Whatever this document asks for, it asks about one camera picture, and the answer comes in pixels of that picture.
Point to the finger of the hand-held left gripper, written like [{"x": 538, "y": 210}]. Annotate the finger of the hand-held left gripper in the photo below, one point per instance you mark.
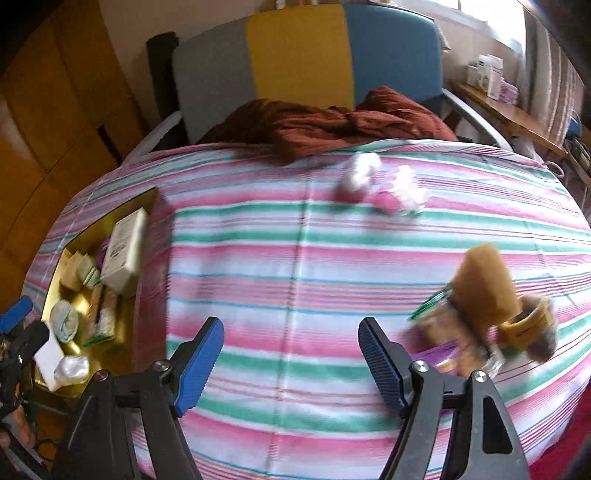
[{"x": 16, "y": 311}]

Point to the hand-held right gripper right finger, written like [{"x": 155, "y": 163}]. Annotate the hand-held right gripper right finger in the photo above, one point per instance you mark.
[{"x": 383, "y": 364}]

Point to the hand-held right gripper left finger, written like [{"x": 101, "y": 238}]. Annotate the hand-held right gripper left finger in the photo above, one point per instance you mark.
[{"x": 198, "y": 369}]

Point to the white block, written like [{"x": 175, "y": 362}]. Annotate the white block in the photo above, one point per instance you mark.
[{"x": 48, "y": 357}]

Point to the white blue sock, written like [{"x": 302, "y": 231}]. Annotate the white blue sock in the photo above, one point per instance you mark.
[{"x": 64, "y": 321}]

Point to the pale yellow sponge block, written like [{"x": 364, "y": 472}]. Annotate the pale yellow sponge block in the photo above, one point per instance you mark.
[{"x": 71, "y": 272}]

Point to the clear snack packet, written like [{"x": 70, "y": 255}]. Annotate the clear snack packet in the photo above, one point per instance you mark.
[{"x": 443, "y": 323}]

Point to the green white long box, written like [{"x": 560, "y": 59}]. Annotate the green white long box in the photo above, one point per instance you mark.
[{"x": 101, "y": 318}]

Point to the gold metal tray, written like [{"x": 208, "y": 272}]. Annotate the gold metal tray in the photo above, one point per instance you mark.
[{"x": 123, "y": 318}]

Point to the small purple packet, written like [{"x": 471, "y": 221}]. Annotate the small purple packet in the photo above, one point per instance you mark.
[{"x": 105, "y": 247}]

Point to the white carton box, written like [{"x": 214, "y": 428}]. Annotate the white carton box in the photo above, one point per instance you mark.
[{"x": 124, "y": 249}]

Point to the orange sponge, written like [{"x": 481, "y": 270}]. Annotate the orange sponge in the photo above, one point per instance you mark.
[{"x": 485, "y": 286}]

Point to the yellow grey sock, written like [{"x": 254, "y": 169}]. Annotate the yellow grey sock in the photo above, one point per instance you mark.
[{"x": 531, "y": 332}]

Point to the pink white plastic bag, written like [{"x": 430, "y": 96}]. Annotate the pink white plastic bag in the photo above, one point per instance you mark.
[{"x": 401, "y": 194}]

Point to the white plastic bag ball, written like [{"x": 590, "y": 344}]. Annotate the white plastic bag ball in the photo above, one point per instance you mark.
[{"x": 360, "y": 173}]

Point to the striped tablecloth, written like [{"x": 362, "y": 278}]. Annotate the striped tablecloth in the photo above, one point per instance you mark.
[{"x": 300, "y": 277}]

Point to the wooden wardrobe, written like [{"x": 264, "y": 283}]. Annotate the wooden wardrobe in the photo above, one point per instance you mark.
[{"x": 51, "y": 115}]

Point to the red cloth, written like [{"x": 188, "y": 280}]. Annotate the red cloth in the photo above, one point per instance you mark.
[{"x": 568, "y": 443}]

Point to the maroon blanket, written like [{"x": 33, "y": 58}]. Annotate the maroon blanket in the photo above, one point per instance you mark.
[{"x": 323, "y": 124}]

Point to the wooden side table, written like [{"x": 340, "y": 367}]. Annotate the wooden side table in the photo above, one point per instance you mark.
[{"x": 508, "y": 115}]

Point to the cluttered storage rack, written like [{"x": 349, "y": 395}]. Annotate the cluttered storage rack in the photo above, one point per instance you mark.
[{"x": 579, "y": 147}]

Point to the purple box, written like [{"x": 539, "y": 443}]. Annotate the purple box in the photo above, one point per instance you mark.
[{"x": 510, "y": 91}]

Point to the small white box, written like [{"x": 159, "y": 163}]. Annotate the small white box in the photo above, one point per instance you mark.
[{"x": 473, "y": 76}]

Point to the grey yellow blue chair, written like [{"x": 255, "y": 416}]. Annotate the grey yellow blue chair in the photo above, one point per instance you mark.
[{"x": 295, "y": 50}]

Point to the patterned curtain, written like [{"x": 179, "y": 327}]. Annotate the patterned curtain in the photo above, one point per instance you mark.
[{"x": 554, "y": 78}]

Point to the window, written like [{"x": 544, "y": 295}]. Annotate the window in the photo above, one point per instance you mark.
[{"x": 485, "y": 18}]

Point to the black post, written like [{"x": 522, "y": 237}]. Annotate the black post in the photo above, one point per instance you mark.
[{"x": 161, "y": 78}]

